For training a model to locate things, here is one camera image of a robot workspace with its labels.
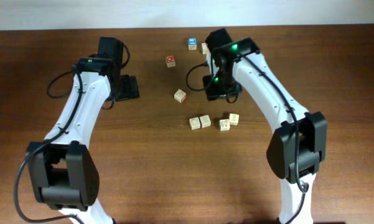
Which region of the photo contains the wooden block letter I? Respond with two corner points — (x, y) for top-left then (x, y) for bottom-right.
(229, 113), (239, 126)

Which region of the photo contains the green edged picture block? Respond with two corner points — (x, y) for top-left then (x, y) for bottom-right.
(219, 119), (230, 131)

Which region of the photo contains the wooden block with apple picture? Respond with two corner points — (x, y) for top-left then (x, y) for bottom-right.
(189, 117), (201, 130)

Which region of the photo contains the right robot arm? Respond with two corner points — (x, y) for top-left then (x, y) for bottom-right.
(202, 28), (327, 223)

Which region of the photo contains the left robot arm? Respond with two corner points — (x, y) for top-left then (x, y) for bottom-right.
(13, 37), (139, 223)

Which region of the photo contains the plain wooden block letter J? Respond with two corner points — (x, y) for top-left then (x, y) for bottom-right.
(201, 42), (208, 55)

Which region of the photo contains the blue top wooden block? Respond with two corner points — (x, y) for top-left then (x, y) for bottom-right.
(188, 37), (197, 50)

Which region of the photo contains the red top wooden block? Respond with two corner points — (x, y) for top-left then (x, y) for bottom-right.
(165, 55), (176, 68)

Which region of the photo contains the right black cable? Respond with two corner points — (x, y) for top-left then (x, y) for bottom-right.
(185, 62), (210, 92)

